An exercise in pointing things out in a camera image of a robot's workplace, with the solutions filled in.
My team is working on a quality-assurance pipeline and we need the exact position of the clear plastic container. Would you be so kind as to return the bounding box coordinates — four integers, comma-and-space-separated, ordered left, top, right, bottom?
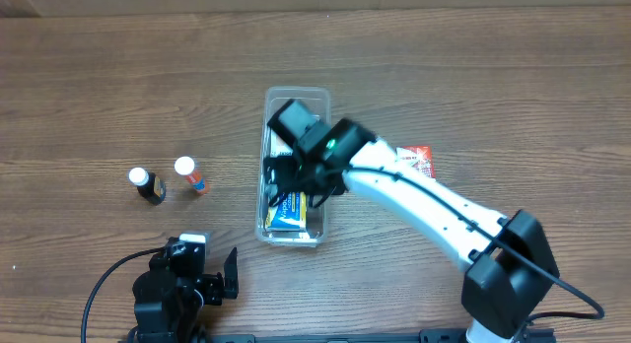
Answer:
255, 87, 330, 247

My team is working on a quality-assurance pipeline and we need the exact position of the blue yellow Vapodrops box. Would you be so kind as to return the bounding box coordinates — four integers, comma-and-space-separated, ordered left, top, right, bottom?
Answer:
265, 192, 307, 232

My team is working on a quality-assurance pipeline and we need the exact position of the dark brown bottle white cap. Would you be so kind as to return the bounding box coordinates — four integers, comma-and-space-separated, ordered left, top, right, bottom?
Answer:
128, 167, 167, 205

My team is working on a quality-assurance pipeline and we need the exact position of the orange tube white cap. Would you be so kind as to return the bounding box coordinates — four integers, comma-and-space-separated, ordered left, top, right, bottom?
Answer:
174, 156, 210, 195

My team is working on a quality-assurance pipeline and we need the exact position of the red medicine box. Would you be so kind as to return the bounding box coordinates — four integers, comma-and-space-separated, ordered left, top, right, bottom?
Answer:
395, 146, 436, 179

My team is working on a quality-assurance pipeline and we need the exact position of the white and blue medicine box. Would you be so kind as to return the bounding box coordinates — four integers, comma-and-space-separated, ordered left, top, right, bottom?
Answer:
269, 131, 293, 158

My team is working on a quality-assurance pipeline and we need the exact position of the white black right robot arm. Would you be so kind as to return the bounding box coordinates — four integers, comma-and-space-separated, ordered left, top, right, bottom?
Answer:
267, 118, 559, 342

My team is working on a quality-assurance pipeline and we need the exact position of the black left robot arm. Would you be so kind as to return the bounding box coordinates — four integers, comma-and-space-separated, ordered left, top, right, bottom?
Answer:
132, 234, 239, 343

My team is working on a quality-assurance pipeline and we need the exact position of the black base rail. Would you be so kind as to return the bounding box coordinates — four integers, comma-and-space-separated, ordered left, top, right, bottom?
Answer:
206, 327, 558, 343

